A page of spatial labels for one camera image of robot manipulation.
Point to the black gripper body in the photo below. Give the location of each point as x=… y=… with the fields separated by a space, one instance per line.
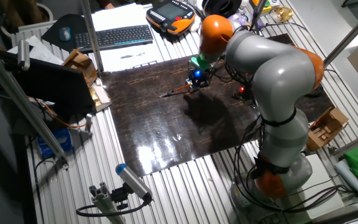
x=199 y=76

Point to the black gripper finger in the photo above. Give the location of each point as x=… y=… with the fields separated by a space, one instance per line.
x=201 y=87
x=193 y=88

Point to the dark red sleeved forearm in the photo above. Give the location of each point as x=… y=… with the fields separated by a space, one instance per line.
x=102 y=3

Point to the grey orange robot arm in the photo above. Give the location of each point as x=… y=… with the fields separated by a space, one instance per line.
x=278 y=74

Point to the person hand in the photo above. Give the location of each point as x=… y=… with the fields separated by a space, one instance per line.
x=109 y=6

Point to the dark marble pattern mat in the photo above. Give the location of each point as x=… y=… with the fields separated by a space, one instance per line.
x=166 y=124

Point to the orange black teach pendant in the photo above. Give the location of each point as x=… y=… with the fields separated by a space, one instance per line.
x=169 y=15

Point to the purple plastic bag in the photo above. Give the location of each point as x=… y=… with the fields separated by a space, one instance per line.
x=241 y=19

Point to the black filament spool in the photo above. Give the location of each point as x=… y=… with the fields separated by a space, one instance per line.
x=222 y=7

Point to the thin black upright pole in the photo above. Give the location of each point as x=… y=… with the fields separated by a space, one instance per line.
x=256 y=15

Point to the black computer keyboard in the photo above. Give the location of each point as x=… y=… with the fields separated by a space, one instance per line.
x=113 y=37

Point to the gold foil box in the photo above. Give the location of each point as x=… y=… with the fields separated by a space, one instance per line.
x=97 y=97

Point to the yellow green button box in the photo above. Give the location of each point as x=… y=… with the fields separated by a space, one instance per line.
x=267 y=7

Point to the large white paper sheet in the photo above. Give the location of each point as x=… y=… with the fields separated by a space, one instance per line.
x=120 y=15

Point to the golden translucent object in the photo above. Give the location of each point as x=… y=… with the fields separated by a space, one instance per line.
x=282 y=14

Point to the small white box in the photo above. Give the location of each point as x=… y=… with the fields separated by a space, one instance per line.
x=276 y=3

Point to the black stand base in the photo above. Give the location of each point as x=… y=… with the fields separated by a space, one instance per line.
x=315 y=91

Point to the brown box with flaps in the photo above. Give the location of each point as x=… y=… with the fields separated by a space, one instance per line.
x=81 y=63

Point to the open cardboard box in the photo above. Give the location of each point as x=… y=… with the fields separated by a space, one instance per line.
x=326 y=129

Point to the black mouse pad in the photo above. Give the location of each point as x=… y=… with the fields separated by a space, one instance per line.
x=73 y=21

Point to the black flat monitor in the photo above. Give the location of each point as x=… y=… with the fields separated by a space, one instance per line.
x=54 y=84

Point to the grey blue computer mouse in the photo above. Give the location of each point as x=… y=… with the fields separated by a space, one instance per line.
x=65 y=34

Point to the short aluminium profile stub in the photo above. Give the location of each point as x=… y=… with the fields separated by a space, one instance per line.
x=104 y=202

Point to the blue tissue pack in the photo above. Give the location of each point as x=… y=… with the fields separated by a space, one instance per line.
x=54 y=143

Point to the stack of white papers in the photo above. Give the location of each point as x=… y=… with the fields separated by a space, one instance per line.
x=42 y=51

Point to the white flat board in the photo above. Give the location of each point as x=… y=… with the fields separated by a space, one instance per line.
x=325 y=186

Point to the white round bin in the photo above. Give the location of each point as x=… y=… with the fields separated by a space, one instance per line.
x=47 y=9

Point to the long aluminium profile beam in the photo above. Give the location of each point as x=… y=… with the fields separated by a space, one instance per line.
x=20 y=102

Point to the pale blue rolled sheet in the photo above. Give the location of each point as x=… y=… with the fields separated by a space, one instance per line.
x=351 y=179

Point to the green gripper mount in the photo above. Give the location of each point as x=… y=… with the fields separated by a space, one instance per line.
x=200 y=62

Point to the small silver bracket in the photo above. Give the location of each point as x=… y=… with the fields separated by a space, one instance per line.
x=89 y=121

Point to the silver camera blue tip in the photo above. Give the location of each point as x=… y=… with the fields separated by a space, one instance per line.
x=132 y=180

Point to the upright aluminium post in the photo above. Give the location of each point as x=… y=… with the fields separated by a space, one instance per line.
x=91 y=34

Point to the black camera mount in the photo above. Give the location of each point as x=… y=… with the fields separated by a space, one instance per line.
x=120 y=196

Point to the silver stand post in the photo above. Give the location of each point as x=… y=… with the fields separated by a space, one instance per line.
x=353 y=32

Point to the horizontal aluminium rail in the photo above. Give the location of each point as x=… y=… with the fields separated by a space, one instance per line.
x=356 y=142

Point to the silver bar camera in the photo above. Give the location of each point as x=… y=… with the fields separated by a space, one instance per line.
x=23 y=54

